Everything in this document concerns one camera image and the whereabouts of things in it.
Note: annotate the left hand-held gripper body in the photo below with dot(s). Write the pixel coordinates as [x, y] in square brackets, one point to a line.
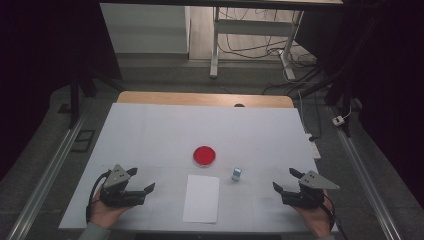
[115, 196]

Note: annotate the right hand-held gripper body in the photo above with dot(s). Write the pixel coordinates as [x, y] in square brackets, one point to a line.
[305, 198]

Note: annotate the blue stamp cap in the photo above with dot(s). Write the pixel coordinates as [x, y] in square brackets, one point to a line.
[237, 170]

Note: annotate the round red ink pad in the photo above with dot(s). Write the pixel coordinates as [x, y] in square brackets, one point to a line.
[204, 155]

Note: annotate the person's left hand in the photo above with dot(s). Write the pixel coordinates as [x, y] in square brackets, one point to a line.
[103, 215]

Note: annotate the person's right hand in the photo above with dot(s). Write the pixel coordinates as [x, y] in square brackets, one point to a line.
[318, 220]

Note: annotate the white power strip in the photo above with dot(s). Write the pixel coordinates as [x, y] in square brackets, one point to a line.
[313, 146]

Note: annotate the white table cover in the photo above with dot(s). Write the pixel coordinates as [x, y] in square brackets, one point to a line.
[166, 133]

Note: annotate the white paper sheet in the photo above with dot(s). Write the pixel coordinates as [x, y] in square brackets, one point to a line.
[201, 200]

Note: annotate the small white adapter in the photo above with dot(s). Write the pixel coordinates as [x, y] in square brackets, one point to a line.
[338, 120]

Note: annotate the black metal stand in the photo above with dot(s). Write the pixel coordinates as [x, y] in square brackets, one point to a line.
[74, 103]
[345, 100]

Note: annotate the black table grommet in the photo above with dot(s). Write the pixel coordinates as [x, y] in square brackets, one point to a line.
[239, 105]

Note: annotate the dark curtain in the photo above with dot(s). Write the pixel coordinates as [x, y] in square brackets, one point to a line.
[40, 66]
[390, 83]

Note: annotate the black rectangular floor frame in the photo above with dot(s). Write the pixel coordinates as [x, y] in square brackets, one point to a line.
[78, 141]

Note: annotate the aluminium floor rail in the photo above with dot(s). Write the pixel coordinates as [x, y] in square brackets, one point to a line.
[50, 173]
[363, 173]

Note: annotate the white desk frame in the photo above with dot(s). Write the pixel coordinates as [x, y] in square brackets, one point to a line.
[253, 27]

